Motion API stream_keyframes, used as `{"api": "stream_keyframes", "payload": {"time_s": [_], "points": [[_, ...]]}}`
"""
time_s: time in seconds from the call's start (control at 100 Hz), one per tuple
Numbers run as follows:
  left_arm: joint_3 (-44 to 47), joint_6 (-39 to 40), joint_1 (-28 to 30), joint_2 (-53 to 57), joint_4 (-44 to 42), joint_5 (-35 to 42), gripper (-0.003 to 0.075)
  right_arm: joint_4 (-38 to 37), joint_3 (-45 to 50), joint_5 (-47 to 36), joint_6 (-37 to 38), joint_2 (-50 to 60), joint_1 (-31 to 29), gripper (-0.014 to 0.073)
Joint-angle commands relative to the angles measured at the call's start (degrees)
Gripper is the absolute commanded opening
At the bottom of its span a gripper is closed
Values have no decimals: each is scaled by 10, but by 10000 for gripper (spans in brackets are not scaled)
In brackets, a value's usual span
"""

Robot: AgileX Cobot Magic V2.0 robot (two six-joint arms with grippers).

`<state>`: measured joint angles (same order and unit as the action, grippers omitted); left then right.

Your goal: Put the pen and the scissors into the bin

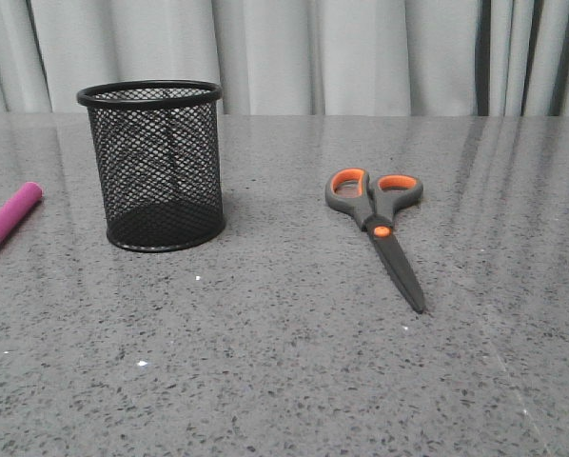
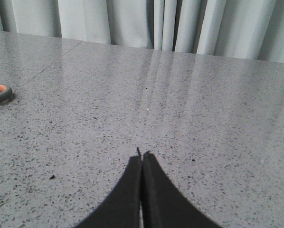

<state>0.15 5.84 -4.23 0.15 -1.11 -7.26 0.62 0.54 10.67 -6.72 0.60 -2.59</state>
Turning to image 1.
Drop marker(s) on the black mesh pen holder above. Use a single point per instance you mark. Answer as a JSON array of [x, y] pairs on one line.
[[157, 154]]

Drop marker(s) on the grey curtain backdrop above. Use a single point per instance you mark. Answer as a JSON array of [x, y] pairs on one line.
[[384, 58]]

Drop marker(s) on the grey orange scissors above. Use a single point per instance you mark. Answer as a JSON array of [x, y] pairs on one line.
[[373, 204]]

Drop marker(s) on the pink marker pen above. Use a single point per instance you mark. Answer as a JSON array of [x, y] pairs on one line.
[[14, 210]]

